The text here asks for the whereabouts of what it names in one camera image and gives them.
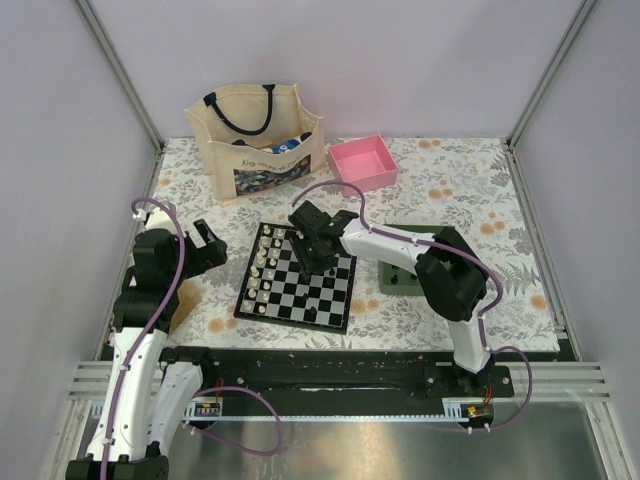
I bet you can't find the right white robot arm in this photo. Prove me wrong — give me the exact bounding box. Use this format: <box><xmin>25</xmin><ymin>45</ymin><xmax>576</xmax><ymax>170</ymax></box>
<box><xmin>289</xmin><ymin>201</ymin><xmax>491</xmax><ymax>396</ymax></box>

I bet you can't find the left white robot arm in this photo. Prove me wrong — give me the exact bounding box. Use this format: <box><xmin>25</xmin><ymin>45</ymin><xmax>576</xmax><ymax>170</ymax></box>
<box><xmin>65</xmin><ymin>219</ymin><xmax>227</xmax><ymax>479</ymax></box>

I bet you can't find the black and white chessboard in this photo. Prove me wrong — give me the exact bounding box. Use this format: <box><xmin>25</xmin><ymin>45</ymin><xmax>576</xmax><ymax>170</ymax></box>
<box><xmin>235</xmin><ymin>222</ymin><xmax>357</xmax><ymax>334</ymax></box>

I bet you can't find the green plastic tray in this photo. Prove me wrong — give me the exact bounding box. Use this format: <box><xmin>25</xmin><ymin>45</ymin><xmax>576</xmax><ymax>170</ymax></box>
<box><xmin>378</xmin><ymin>224</ymin><xmax>454</xmax><ymax>297</ymax></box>

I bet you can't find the pink plastic box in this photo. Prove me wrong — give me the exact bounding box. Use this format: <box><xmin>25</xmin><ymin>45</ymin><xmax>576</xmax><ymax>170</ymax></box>
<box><xmin>328</xmin><ymin>134</ymin><xmax>398</xmax><ymax>192</ymax></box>

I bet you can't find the blue white carton in bag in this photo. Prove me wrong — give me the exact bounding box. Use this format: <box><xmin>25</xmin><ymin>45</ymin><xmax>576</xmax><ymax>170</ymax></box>
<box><xmin>270</xmin><ymin>132</ymin><xmax>311</xmax><ymax>154</ymax></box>

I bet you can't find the cream canvas tote bag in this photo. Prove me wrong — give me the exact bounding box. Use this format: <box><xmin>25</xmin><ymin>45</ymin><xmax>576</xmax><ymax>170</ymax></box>
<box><xmin>185</xmin><ymin>84</ymin><xmax>326</xmax><ymax>202</ymax></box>

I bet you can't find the floral table mat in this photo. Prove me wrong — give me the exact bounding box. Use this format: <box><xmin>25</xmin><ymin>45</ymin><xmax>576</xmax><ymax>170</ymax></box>
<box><xmin>153</xmin><ymin>138</ymin><xmax>559</xmax><ymax>352</ymax></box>

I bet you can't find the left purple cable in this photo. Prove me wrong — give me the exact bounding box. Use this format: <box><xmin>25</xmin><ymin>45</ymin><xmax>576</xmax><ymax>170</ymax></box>
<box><xmin>99</xmin><ymin>197</ymin><xmax>286</xmax><ymax>480</ymax></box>

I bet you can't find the purple cable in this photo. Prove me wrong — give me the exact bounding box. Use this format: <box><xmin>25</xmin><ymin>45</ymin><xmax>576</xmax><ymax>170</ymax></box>
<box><xmin>291</xmin><ymin>182</ymin><xmax>534</xmax><ymax>435</ymax></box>
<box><xmin>99</xmin><ymin>197</ymin><xmax>286</xmax><ymax>480</ymax></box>

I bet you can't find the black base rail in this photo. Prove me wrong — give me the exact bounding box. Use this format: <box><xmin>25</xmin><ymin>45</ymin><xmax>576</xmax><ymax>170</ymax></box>
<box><xmin>161</xmin><ymin>347</ymin><xmax>514</xmax><ymax>416</ymax></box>

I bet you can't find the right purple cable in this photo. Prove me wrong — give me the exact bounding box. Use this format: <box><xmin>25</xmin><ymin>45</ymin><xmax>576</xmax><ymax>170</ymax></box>
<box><xmin>291</xmin><ymin>182</ymin><xmax>534</xmax><ymax>435</ymax></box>

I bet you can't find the left aluminium frame post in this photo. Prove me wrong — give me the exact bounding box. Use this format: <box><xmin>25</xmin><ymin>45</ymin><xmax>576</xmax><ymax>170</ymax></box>
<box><xmin>74</xmin><ymin>0</ymin><xmax>166</xmax><ymax>154</ymax></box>

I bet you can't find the aluminium frame post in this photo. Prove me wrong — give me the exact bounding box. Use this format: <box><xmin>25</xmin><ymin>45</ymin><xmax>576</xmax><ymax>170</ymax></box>
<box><xmin>505</xmin><ymin>0</ymin><xmax>601</xmax><ymax>149</ymax></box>
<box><xmin>74</xmin><ymin>0</ymin><xmax>166</xmax><ymax>154</ymax></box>

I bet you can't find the right aluminium frame post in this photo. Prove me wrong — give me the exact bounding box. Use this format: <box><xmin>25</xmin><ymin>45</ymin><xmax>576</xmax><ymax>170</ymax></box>
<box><xmin>505</xmin><ymin>0</ymin><xmax>601</xmax><ymax>149</ymax></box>

